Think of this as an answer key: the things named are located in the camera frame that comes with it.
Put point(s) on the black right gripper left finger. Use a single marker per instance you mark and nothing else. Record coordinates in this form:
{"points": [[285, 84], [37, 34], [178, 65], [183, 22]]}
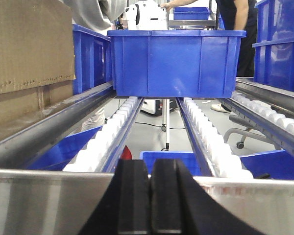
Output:
{"points": [[124, 208]]}

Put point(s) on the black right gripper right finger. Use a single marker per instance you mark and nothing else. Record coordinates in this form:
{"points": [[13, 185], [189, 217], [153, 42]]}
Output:
{"points": [[180, 206]]}

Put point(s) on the brown cardboard carton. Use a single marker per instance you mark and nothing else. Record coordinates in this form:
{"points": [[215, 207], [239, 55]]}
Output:
{"points": [[36, 56]]}

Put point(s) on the red snack packet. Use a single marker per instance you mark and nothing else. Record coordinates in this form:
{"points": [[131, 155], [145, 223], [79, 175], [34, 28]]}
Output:
{"points": [[126, 154]]}

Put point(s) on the left white roller track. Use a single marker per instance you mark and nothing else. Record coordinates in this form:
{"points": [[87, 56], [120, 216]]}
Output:
{"points": [[92, 157]]}

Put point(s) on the white roller track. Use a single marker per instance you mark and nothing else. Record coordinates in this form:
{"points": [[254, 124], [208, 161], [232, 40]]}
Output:
{"points": [[214, 156], [277, 127], [92, 157]]}

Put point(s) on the middle white roller track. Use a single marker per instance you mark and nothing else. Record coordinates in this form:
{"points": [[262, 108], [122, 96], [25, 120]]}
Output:
{"points": [[214, 156]]}

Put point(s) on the lower blue bin left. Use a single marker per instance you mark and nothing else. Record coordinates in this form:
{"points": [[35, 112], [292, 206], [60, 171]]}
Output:
{"points": [[56, 158]]}

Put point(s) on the grey office chair base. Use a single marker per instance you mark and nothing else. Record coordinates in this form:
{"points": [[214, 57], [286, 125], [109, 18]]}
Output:
{"points": [[246, 133]]}

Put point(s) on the lower blue bin right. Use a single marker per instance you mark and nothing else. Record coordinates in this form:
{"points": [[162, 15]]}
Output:
{"points": [[277, 164]]}

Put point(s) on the steel lane divider left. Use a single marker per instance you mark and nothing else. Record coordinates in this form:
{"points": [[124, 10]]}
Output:
{"points": [[23, 148]]}

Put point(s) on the steel lane divider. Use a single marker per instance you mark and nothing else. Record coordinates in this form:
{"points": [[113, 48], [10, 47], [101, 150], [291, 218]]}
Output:
{"points": [[280, 99], [23, 148]]}

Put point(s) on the right white roller track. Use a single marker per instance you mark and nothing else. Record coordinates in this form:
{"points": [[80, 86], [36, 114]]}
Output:
{"points": [[277, 127]]}

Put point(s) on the blue plastic bin centre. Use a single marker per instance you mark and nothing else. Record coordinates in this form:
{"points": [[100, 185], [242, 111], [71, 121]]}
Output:
{"points": [[175, 63]]}

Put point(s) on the blue plastic bin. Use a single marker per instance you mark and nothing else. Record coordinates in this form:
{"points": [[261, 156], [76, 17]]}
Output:
{"points": [[175, 63], [92, 59]]}

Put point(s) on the steel lane divider right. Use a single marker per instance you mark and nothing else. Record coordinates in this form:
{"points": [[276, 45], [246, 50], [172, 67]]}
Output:
{"points": [[280, 99]]}

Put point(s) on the blue plastic bin left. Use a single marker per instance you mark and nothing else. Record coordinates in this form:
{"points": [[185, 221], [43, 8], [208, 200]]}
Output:
{"points": [[92, 59]]}

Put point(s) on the blue stacked bins right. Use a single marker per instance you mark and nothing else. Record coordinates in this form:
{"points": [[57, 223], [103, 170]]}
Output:
{"points": [[274, 47]]}

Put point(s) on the blue bin on cart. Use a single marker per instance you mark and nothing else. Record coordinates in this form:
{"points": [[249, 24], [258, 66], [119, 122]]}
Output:
{"points": [[191, 13]]}

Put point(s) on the white robot head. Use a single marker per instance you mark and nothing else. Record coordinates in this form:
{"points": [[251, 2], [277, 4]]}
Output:
{"points": [[146, 15]]}

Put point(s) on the person in grey shirt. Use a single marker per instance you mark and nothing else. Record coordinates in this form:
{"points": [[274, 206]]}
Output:
{"points": [[98, 16]]}

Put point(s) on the steel shelf front rail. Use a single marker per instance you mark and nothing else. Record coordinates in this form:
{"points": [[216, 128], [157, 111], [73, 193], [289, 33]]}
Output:
{"points": [[58, 203]]}

